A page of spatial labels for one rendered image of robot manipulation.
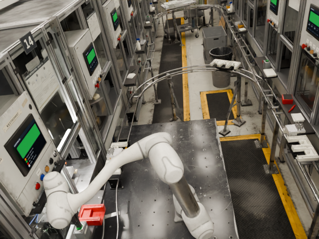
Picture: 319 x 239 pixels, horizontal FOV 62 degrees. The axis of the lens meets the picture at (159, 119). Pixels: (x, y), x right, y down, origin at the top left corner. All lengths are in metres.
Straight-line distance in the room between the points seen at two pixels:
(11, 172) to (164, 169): 0.69
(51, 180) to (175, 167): 0.61
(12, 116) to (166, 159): 0.75
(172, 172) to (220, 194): 0.95
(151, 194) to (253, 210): 1.15
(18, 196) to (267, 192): 2.38
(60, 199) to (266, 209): 2.11
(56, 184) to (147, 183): 1.04
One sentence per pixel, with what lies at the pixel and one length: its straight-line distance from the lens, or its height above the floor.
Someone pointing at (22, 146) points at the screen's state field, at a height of 1.67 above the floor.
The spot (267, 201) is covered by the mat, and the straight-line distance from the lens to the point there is 3.00.
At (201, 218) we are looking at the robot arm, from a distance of 1.71.
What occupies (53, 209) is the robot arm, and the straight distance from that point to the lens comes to 1.34.
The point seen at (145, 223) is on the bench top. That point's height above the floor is 0.68.
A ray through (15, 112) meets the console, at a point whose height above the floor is 1.79.
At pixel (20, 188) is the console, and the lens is 1.43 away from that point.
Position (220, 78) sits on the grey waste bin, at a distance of 4.66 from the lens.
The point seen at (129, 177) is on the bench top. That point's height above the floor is 0.68.
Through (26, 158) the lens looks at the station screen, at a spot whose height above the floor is 1.60.
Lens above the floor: 2.38
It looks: 35 degrees down
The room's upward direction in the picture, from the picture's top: 11 degrees counter-clockwise
